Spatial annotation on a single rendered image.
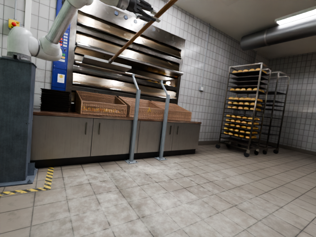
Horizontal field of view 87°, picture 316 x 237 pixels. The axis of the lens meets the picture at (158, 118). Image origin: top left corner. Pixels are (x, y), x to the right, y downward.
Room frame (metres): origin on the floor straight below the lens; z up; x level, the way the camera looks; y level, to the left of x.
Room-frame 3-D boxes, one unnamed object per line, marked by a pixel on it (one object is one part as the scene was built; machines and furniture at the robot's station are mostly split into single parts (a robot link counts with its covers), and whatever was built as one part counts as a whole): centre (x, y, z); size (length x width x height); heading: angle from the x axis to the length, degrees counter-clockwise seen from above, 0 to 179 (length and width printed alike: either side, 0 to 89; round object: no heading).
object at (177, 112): (2.86, -0.20, 0.72); 0.56 x 0.49 x 0.28; 124
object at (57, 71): (2.91, 1.84, 1.08); 1.93 x 0.16 x 2.15; 34
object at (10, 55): (1.38, 1.19, 1.03); 0.22 x 0.18 x 0.06; 30
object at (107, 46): (2.73, 0.45, 1.54); 1.79 x 0.11 x 0.19; 124
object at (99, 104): (2.19, 0.78, 0.72); 0.56 x 0.49 x 0.28; 124
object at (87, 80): (2.73, 0.45, 1.02); 1.79 x 0.11 x 0.19; 124
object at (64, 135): (2.43, 0.38, 0.29); 2.42 x 0.56 x 0.58; 124
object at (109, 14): (2.76, 0.47, 2.00); 1.80 x 0.08 x 0.21; 124
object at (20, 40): (1.40, 1.20, 1.17); 0.18 x 0.16 x 0.22; 150
